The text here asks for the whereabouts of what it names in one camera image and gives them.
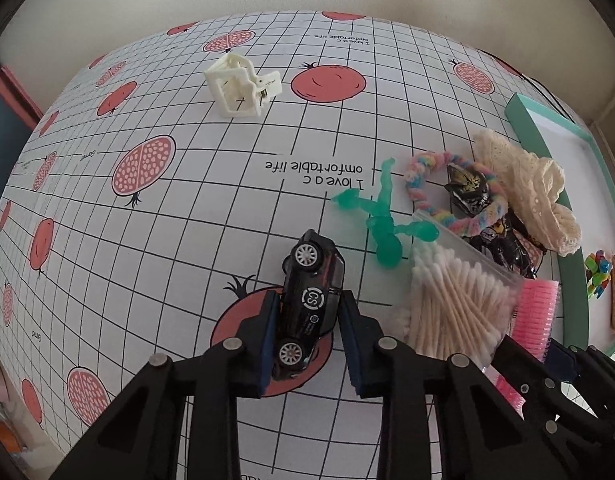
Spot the black toy car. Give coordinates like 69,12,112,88
273,229,345,380

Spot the pink comb brush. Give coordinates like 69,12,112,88
491,280,559,422

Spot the white plastic hair claw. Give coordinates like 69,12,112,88
204,52,283,118

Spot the green sticky man toy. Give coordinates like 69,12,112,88
332,158,440,269

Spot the bag of cotton swabs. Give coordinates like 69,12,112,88
385,212,524,370

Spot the colourful block toy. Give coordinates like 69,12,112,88
584,250,612,298

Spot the pomegranate grid tablecloth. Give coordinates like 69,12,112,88
0,11,570,477

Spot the black gold snack packet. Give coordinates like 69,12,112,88
445,162,544,278

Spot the cream lace cloth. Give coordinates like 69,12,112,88
473,129,582,257

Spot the teal white shallow box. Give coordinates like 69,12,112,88
505,93,615,362

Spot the black cable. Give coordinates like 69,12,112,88
479,49,579,124

